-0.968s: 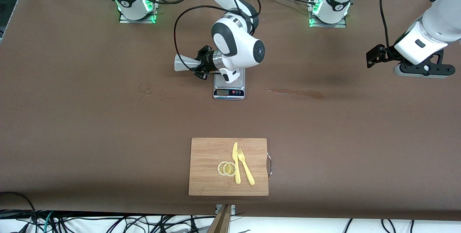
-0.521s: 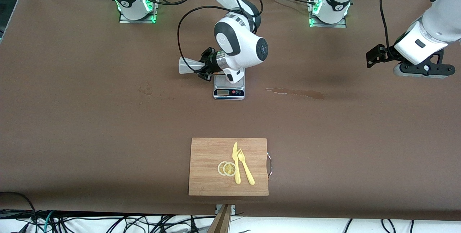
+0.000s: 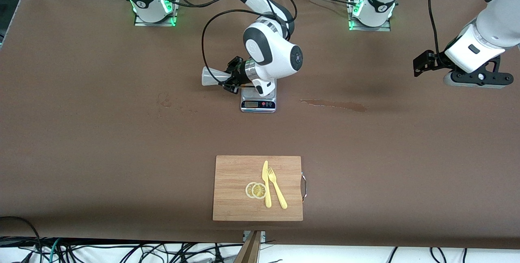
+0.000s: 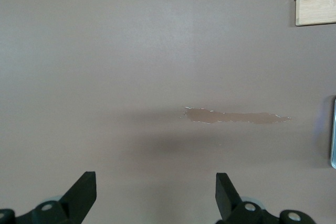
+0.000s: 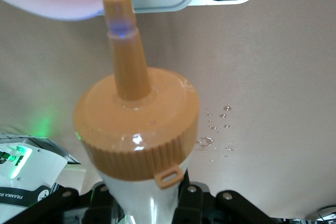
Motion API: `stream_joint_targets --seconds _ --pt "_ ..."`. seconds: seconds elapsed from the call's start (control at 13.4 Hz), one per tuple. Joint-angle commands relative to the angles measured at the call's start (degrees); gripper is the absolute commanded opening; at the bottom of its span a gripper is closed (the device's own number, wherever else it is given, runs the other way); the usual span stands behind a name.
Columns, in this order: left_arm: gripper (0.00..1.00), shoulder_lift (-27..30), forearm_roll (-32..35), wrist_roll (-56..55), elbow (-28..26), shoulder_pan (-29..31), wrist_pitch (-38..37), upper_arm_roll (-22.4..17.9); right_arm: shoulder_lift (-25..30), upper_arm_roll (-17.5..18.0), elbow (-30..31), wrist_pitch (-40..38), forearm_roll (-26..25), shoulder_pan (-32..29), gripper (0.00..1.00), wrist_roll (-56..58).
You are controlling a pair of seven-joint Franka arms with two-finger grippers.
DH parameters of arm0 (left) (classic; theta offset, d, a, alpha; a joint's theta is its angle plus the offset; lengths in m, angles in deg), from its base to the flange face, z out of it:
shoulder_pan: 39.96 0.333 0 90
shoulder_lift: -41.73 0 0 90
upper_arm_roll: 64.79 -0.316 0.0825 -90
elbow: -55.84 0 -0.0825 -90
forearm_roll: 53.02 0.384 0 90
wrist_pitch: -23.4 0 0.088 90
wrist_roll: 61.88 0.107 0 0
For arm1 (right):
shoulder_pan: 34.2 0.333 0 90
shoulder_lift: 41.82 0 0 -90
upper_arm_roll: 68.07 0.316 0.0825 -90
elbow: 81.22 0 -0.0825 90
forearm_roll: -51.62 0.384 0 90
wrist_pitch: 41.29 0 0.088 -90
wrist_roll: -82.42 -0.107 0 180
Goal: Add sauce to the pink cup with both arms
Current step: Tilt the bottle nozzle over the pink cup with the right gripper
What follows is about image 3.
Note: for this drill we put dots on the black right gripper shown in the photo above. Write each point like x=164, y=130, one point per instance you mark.
x=239, y=70

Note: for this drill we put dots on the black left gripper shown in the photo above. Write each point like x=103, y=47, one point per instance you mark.
x=435, y=60

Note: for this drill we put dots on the translucent sauce bottle orange cap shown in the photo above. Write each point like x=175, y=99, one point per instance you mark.
x=213, y=77

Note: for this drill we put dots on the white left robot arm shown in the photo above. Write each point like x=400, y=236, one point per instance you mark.
x=495, y=27

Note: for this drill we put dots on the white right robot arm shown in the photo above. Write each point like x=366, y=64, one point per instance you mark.
x=276, y=59

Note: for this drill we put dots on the silver digital kitchen scale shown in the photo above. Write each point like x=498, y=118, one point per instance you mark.
x=258, y=104

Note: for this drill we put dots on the yellow plastic knife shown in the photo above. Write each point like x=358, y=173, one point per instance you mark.
x=265, y=173

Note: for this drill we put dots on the wooden cutting board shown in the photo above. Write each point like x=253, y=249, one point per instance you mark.
x=231, y=181

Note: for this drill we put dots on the lemon slice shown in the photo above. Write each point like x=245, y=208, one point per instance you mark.
x=259, y=191
x=248, y=190

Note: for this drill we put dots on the yellow plastic fork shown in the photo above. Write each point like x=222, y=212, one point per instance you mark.
x=280, y=198

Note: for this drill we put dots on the brown table mat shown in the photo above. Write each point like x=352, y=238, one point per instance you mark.
x=122, y=173

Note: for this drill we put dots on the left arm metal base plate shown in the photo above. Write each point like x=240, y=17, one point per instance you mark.
x=369, y=28

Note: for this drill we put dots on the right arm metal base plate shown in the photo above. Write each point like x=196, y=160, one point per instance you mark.
x=154, y=24

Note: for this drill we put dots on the small metal bracket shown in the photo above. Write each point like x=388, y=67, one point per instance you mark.
x=263, y=235

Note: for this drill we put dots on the brown wooden post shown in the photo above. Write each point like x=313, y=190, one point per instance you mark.
x=250, y=251

